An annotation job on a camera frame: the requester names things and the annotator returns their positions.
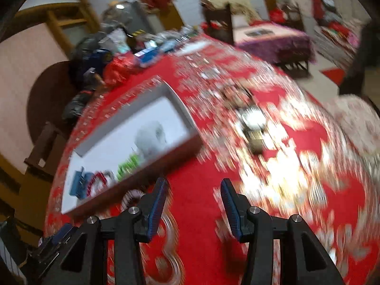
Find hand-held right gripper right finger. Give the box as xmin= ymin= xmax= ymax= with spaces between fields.
xmin=220 ymin=179 xmax=346 ymax=285

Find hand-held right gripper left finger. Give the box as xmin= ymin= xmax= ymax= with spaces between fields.
xmin=49 ymin=177 xmax=170 ymax=285

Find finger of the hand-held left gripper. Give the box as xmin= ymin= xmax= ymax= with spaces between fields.
xmin=52 ymin=224 xmax=77 ymax=243

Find green bead bracelet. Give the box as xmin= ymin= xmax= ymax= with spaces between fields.
xmin=117 ymin=154 xmax=141 ymax=181

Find blue hair clip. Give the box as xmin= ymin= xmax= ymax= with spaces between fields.
xmin=70 ymin=169 xmax=91 ymax=198

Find red bead bracelet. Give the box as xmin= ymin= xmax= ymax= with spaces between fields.
xmin=86 ymin=171 xmax=115 ymax=198

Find white fluffy scrunchie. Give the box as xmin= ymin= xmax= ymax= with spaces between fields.
xmin=134 ymin=120 xmax=167 ymax=161

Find white cardboard box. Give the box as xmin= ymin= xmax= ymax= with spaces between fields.
xmin=61 ymin=76 xmax=204 ymax=214

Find red floral tablecloth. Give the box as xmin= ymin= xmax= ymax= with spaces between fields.
xmin=44 ymin=34 xmax=380 ymax=285

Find brown wooden chair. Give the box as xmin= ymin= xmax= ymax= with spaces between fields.
xmin=24 ymin=122 xmax=69 ymax=176

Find silver wrist watch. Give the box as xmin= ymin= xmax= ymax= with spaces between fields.
xmin=239 ymin=105 xmax=268 ymax=155

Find small black plastic bag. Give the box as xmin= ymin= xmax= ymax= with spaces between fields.
xmin=62 ymin=90 xmax=92 ymax=122

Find red plastic bag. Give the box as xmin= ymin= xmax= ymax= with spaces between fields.
xmin=104 ymin=54 xmax=140 ymax=86

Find hammer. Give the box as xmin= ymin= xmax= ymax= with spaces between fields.
xmin=85 ymin=68 xmax=106 ymax=88

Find round wooden tabletop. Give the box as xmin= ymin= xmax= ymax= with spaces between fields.
xmin=27 ymin=61 xmax=75 ymax=143

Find blue tissue box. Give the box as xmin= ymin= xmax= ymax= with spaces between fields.
xmin=135 ymin=47 xmax=167 ymax=67

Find floral cushioned chair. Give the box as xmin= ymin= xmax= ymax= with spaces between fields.
xmin=327 ymin=95 xmax=380 ymax=167

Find small wooden chair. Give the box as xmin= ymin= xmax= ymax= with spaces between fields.
xmin=277 ymin=59 xmax=309 ymax=79

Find blue bag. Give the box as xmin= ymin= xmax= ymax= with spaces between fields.
xmin=90 ymin=49 xmax=113 ymax=69

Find white papers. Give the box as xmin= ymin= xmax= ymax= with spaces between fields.
xmin=175 ymin=42 xmax=208 ymax=55

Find large black plastic bag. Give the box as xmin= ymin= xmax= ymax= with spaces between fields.
xmin=70 ymin=31 xmax=113 ymax=86

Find red floor mat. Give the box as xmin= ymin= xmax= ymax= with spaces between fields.
xmin=322 ymin=68 xmax=346 ymax=81

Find purple tablecloth table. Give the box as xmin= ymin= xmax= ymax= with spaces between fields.
xmin=233 ymin=21 xmax=317 ymax=66

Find dark tray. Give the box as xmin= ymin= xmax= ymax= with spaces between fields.
xmin=245 ymin=28 xmax=269 ymax=38

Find dark wooden chair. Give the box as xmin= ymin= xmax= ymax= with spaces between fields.
xmin=202 ymin=4 xmax=235 ymax=45

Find grey refrigerator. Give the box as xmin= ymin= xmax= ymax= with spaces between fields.
xmin=102 ymin=1 xmax=155 ymax=42

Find dark jacket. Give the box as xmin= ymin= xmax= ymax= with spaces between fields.
xmin=338 ymin=21 xmax=380 ymax=101

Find cluttered sofa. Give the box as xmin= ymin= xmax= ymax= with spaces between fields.
xmin=313 ymin=21 xmax=361 ymax=69

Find wooden cabinet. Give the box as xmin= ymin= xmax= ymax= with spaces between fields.
xmin=18 ymin=0 xmax=101 ymax=60

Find brown hair tie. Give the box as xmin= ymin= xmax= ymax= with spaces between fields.
xmin=221 ymin=85 xmax=241 ymax=101

